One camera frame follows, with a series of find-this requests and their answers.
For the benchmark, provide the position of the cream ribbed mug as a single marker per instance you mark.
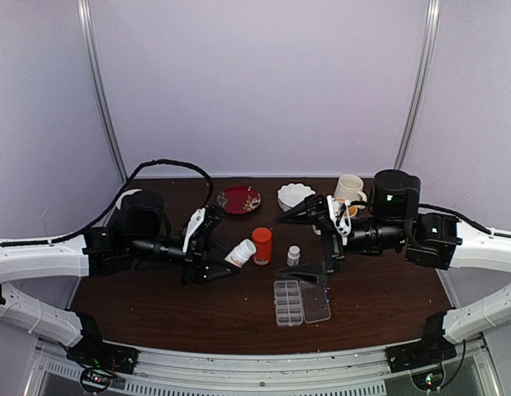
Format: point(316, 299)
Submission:
point(351, 187)

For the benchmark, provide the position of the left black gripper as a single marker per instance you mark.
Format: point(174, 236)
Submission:
point(196, 263)

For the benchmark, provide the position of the red floral plate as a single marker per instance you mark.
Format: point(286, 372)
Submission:
point(239, 200)

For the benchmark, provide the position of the front aluminium rail base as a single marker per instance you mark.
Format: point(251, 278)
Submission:
point(315, 359)

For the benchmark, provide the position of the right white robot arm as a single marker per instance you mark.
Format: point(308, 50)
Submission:
point(427, 235)

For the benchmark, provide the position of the orange pill bottle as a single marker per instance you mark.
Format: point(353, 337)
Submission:
point(262, 239)

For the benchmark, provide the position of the white scalloped bowl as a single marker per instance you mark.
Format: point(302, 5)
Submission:
point(292, 194)

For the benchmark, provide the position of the floral mug yellow inside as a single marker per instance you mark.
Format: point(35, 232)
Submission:
point(340, 212)

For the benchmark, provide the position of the clear plastic pill organizer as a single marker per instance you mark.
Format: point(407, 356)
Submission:
point(298, 302)

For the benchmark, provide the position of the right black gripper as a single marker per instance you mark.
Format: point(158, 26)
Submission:
point(332, 244)

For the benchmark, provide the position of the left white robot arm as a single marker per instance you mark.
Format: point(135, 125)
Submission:
point(139, 231)

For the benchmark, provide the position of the right aluminium frame post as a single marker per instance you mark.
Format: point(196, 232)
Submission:
point(430, 35)

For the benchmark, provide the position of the small white bottle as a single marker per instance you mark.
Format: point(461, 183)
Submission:
point(241, 253)
point(293, 256)

